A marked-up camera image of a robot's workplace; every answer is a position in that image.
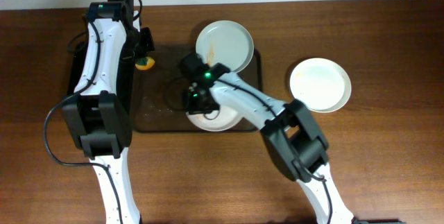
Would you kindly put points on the green and yellow sponge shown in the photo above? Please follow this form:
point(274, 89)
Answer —
point(145, 63)

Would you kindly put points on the black rectangular tray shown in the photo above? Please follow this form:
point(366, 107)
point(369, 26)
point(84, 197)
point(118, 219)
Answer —
point(76, 69)

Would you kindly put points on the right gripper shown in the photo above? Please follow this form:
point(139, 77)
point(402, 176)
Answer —
point(191, 64)

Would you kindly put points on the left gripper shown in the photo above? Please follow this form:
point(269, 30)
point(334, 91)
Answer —
point(144, 44)

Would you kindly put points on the white plate large stain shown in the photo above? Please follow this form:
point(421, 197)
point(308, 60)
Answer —
point(216, 121)

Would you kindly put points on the pale blue plate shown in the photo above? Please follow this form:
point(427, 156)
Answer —
point(225, 42)

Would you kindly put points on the brown serving tray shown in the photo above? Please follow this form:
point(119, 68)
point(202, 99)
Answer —
point(156, 99)

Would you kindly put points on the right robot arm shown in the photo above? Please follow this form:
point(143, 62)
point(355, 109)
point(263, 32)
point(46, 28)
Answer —
point(291, 135)

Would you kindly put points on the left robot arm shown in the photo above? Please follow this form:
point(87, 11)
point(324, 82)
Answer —
point(97, 110)

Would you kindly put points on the white plate small stain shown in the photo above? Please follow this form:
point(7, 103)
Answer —
point(321, 84)

